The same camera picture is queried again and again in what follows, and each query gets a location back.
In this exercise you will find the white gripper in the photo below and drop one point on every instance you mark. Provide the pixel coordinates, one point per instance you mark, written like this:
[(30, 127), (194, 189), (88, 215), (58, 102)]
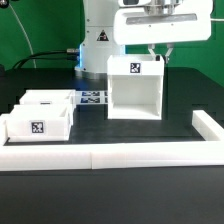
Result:
[(162, 21)]

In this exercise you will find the white drawer cabinet box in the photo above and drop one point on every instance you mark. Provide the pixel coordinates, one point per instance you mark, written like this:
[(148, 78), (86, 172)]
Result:
[(135, 86)]

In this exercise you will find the white front drawer tray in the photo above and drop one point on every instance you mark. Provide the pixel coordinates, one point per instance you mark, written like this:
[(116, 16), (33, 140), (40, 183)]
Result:
[(36, 123)]

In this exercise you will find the white drawer tray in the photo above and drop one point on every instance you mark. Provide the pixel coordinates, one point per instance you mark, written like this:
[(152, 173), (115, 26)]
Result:
[(36, 123), (49, 97)]

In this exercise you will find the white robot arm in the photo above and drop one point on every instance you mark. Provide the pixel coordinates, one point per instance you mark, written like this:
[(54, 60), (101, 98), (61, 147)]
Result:
[(111, 25)]

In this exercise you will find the white rear drawer tray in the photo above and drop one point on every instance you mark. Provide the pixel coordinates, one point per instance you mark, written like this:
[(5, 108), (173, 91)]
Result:
[(49, 97)]

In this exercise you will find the white fiducial marker sheet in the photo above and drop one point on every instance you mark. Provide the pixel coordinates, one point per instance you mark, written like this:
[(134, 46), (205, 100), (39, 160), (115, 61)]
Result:
[(91, 97)]

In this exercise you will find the white U-shaped fence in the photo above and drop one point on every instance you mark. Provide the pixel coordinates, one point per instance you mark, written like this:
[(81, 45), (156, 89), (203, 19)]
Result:
[(207, 152)]

